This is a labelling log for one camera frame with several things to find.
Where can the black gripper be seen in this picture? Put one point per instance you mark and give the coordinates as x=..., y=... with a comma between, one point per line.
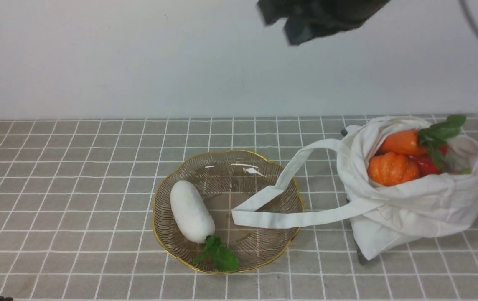
x=306, y=20

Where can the white radish with leaves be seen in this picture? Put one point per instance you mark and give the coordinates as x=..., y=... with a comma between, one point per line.
x=197, y=225

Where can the white cloth tote bag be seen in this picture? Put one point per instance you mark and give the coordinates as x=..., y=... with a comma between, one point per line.
x=381, y=217

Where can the orange carrot with leaves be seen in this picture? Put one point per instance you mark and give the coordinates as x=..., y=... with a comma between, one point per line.
x=417, y=142

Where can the gold-rimmed glass bowl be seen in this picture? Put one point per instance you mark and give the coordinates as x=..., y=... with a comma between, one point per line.
x=224, y=180

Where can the red pepper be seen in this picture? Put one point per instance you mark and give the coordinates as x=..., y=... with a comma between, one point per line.
x=425, y=164

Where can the grey checked tablecloth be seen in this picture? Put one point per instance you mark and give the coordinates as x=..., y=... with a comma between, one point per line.
x=75, y=219

